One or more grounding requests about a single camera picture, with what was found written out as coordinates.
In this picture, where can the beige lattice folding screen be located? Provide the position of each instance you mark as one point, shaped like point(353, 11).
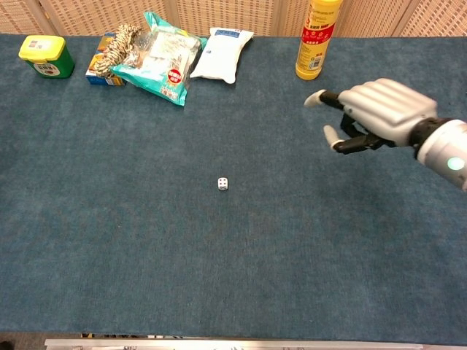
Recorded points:
point(226, 14)

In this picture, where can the small white die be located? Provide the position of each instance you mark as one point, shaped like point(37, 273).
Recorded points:
point(223, 184)

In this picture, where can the white pouch pack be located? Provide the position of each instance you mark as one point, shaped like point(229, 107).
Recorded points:
point(220, 54)

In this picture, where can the yellow bottle with red label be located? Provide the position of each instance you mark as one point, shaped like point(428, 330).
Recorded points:
point(313, 47)

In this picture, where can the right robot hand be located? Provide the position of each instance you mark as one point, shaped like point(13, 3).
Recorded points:
point(386, 105)

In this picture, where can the green container with yellow lid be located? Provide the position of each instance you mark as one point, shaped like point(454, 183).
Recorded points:
point(47, 58)

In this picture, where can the blue felt table cloth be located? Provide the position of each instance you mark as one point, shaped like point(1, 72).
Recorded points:
point(219, 255)

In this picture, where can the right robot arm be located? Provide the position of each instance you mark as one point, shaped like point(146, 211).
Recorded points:
point(443, 149)

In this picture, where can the teal snack bag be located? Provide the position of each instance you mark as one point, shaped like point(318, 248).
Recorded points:
point(160, 65)

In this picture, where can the blue and orange carton box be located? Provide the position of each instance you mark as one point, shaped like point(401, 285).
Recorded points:
point(95, 78)

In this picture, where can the aluminium profile rail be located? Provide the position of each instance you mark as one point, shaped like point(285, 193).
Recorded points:
point(219, 344)

